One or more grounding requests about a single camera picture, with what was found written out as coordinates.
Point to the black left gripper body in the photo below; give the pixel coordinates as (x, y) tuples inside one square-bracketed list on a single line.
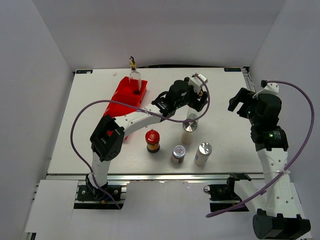
[(192, 96)]

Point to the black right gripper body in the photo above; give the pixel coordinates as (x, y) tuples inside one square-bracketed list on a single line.
[(247, 109)]

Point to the clear bottle gold pourer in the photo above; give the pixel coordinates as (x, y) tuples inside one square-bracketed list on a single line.
[(193, 112)]

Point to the dark sauce bottle gold pourer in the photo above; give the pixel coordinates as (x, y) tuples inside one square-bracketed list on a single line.
[(135, 76)]

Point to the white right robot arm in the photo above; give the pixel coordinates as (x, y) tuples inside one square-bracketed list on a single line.
[(276, 216)]

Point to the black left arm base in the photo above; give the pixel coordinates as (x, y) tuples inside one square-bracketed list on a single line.
[(85, 199)]

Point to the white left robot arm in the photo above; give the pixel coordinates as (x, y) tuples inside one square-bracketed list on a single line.
[(108, 136)]

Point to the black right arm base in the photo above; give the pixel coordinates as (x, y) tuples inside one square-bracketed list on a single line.
[(220, 197)]

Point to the tall white powder shaker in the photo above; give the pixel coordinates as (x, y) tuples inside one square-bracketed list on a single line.
[(189, 129)]

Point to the blue logo sticker right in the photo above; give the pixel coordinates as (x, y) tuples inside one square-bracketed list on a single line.
[(232, 69)]

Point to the blue logo sticker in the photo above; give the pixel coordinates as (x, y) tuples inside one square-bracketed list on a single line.
[(232, 69), (84, 71)]

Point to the short white shaker silver lid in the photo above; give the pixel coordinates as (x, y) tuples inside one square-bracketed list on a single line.
[(203, 152)]

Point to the small red label jar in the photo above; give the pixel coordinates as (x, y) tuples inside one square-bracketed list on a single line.
[(178, 154)]

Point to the red lid sauce jar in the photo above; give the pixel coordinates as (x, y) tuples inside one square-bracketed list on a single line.
[(152, 138)]

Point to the red plastic compartment bin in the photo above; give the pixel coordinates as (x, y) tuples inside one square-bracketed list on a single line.
[(124, 93)]

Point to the blue logo sticker left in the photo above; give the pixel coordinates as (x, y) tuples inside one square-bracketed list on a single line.
[(84, 71)]

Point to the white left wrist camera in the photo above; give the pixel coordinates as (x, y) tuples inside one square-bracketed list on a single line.
[(197, 80)]

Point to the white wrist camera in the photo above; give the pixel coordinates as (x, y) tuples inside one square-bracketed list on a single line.
[(267, 88), (197, 80)]

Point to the aluminium table rail right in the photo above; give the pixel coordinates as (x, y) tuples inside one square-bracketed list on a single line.
[(247, 78)]

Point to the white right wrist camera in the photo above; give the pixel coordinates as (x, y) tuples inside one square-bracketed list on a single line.
[(267, 88)]

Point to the aluminium front rail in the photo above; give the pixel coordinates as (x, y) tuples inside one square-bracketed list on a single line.
[(145, 177)]

